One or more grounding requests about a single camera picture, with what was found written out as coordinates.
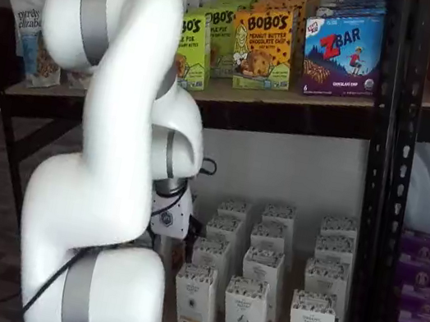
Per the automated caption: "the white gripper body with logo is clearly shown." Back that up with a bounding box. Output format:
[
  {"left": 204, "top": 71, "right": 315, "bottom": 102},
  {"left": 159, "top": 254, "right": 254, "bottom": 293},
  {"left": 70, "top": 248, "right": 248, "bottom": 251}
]
[{"left": 145, "top": 183, "right": 199, "bottom": 242}]

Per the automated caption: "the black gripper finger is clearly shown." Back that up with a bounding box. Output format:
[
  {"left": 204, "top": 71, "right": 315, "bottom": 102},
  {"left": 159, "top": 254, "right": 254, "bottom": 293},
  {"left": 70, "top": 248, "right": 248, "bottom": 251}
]
[{"left": 178, "top": 214, "right": 211, "bottom": 270}]

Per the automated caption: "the white botanical print box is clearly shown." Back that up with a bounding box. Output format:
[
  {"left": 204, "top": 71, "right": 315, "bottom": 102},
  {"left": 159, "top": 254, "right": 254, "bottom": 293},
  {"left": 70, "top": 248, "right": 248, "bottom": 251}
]
[
  {"left": 202, "top": 212, "right": 245, "bottom": 251},
  {"left": 232, "top": 243, "right": 290, "bottom": 322},
  {"left": 188, "top": 235, "right": 236, "bottom": 283},
  {"left": 296, "top": 255, "right": 355, "bottom": 322},
  {"left": 311, "top": 232, "right": 358, "bottom": 269},
  {"left": 259, "top": 201, "right": 300, "bottom": 232},
  {"left": 318, "top": 213, "right": 360, "bottom": 243},
  {"left": 215, "top": 197, "right": 254, "bottom": 226},
  {"left": 248, "top": 220, "right": 298, "bottom": 260}
]

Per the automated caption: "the white box orange strip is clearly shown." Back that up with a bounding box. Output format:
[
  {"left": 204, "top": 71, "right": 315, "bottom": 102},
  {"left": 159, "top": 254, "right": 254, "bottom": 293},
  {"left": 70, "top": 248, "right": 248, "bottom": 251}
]
[{"left": 167, "top": 261, "right": 227, "bottom": 322}]

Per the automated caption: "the white box pink strip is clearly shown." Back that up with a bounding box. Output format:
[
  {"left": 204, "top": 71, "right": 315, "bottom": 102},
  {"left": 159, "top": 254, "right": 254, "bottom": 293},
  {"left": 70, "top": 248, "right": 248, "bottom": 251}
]
[{"left": 219, "top": 274, "right": 278, "bottom": 322}]

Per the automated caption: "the green Bobo's box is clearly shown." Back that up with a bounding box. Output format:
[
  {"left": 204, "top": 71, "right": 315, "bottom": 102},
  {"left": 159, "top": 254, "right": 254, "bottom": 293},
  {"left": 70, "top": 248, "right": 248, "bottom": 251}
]
[
  {"left": 215, "top": 0, "right": 266, "bottom": 16},
  {"left": 169, "top": 5, "right": 223, "bottom": 94},
  {"left": 194, "top": 0, "right": 247, "bottom": 82}
]

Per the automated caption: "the orange Bobo's peanut butter box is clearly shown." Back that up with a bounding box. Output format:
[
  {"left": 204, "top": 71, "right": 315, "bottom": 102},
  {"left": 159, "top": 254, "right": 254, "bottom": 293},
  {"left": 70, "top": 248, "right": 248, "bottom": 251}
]
[
  {"left": 257, "top": 0, "right": 312, "bottom": 23},
  {"left": 282, "top": 0, "right": 322, "bottom": 21},
  {"left": 222, "top": 0, "right": 303, "bottom": 99}
]

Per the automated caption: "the blue Zbar box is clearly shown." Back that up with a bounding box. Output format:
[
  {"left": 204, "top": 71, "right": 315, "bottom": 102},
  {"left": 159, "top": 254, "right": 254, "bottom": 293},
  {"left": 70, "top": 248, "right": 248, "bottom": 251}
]
[
  {"left": 315, "top": 0, "right": 388, "bottom": 29},
  {"left": 293, "top": 0, "right": 392, "bottom": 108}
]

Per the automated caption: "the blue purely elizabeth granola bag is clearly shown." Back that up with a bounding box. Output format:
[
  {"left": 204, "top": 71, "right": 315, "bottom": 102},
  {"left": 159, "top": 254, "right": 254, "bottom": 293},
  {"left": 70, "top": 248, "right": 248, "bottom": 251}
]
[{"left": 0, "top": 0, "right": 75, "bottom": 94}]

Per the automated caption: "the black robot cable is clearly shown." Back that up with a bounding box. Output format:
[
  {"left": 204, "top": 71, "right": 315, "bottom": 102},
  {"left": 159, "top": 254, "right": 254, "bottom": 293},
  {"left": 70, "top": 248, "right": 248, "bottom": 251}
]
[{"left": 19, "top": 131, "right": 219, "bottom": 322}]

